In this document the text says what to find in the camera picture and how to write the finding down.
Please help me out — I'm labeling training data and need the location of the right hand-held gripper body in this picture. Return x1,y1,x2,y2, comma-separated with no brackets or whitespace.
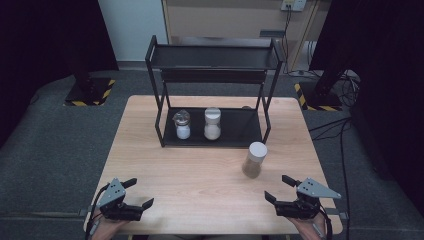
273,177,342,220

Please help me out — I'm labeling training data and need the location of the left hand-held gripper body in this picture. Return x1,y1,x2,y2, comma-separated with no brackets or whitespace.
96,177,145,222

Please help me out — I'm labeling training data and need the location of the black two-tier metal rack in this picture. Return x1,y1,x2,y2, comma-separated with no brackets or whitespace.
145,34,286,149

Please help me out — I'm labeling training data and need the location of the silver-lid glass jar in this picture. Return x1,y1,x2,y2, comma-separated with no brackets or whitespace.
172,109,192,141

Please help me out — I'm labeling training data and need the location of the white-lid jar with white powder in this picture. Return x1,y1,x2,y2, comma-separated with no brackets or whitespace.
203,106,222,141

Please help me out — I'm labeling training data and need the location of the person's right hand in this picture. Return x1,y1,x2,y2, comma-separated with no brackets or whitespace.
288,213,328,240

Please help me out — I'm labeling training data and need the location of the person's left hand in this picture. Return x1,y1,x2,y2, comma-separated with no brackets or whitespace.
91,209,129,240

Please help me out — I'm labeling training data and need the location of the white-lid jar with brown powder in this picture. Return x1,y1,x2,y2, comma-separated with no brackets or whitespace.
241,141,269,179

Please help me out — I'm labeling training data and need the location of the black stand base, striped tape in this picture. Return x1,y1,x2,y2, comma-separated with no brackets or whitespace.
294,79,344,112
63,74,116,108

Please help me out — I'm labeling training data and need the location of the black curtain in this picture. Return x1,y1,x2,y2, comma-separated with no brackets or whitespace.
309,0,424,208
0,0,120,148

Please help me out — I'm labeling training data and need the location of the grey cabinet label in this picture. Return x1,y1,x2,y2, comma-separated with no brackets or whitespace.
259,29,286,38

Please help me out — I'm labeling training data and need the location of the light wooden cabinet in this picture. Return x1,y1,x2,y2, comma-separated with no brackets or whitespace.
161,0,324,73

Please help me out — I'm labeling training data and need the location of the left hand-held gripper cable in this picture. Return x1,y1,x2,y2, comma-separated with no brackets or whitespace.
84,184,111,240

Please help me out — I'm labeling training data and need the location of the hand-held gripper cable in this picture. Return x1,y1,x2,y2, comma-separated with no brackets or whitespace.
318,203,334,240
84,184,111,240

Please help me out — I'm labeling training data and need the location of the right hand-held gripper cable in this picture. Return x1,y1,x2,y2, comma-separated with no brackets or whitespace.
318,203,334,240

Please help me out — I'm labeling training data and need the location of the long black floor cable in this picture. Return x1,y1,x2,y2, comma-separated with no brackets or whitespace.
308,117,353,240

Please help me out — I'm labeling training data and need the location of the tangle of floor cables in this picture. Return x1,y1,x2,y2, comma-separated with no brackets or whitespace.
335,70,362,108

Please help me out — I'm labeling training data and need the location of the black socket cable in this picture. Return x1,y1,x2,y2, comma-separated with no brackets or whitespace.
280,8,313,78

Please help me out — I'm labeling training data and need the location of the white wall socket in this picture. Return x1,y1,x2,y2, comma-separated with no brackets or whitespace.
280,0,307,12

